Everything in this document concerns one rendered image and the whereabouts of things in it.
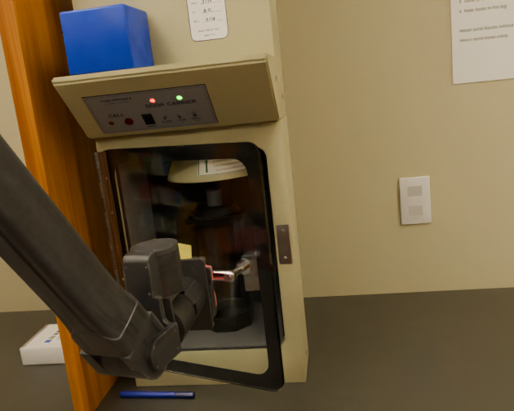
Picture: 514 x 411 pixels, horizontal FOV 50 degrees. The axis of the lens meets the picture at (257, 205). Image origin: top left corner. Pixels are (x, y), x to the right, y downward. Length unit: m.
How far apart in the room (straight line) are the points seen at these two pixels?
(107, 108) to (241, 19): 0.25
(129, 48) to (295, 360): 0.59
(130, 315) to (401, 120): 0.92
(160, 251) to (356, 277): 0.85
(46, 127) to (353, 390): 0.67
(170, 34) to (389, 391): 0.69
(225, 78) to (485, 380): 0.66
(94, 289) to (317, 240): 0.91
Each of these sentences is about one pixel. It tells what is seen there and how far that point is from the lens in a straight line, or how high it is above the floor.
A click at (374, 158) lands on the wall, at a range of 1.35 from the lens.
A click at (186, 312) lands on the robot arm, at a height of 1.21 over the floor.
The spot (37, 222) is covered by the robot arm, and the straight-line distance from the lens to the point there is 0.50.
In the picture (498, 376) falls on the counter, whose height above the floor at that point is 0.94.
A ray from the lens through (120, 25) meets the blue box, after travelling 0.85.
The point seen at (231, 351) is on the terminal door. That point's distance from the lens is 0.93.
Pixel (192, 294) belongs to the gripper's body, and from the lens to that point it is 0.72.
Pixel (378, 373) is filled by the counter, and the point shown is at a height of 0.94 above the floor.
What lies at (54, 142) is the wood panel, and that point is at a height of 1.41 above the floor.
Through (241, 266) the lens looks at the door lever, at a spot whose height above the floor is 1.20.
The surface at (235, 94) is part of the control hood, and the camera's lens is 0.84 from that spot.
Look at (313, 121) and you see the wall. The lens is 1.33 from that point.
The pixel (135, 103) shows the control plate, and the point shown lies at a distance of 0.87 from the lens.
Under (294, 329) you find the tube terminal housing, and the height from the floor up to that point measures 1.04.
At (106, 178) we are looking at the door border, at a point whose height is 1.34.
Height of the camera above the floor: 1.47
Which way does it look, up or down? 12 degrees down
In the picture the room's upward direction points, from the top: 6 degrees counter-clockwise
